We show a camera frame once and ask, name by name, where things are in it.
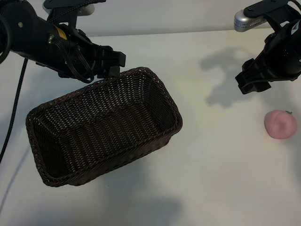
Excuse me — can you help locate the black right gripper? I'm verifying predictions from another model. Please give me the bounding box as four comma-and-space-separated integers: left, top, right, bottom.
235, 20, 301, 95

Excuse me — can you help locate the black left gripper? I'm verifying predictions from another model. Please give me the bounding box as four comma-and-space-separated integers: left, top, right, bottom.
46, 21, 127, 83

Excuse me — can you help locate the pink peach with green leaf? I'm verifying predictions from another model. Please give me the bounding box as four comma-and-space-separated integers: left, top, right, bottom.
263, 109, 298, 139

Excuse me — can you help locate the dark brown wicker basket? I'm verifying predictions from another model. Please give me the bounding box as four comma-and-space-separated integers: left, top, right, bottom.
25, 66, 183, 188

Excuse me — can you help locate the thin black gripper wire bundle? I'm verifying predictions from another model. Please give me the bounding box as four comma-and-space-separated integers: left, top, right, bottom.
55, 39, 96, 83

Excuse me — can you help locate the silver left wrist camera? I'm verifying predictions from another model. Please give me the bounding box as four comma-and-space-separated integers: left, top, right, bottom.
43, 4, 95, 16

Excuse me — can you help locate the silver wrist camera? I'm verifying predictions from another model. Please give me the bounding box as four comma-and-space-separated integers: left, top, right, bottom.
43, 4, 95, 16
234, 9, 267, 32

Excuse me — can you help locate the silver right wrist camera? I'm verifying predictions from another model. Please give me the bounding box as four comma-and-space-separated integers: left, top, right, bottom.
234, 9, 267, 32

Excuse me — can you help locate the black right camera mount bracket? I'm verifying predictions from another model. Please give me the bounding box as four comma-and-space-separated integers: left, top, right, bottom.
243, 0, 301, 33

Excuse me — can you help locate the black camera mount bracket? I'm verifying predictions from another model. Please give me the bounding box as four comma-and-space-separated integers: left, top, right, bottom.
243, 0, 301, 33
43, 0, 99, 31

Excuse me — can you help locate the black left camera mount bracket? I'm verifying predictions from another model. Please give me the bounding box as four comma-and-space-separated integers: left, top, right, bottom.
43, 0, 99, 31

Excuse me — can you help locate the black braided cable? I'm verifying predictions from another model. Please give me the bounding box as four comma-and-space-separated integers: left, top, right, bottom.
0, 3, 72, 165

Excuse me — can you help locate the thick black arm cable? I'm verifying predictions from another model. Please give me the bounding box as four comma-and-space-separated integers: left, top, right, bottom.
0, 17, 12, 65

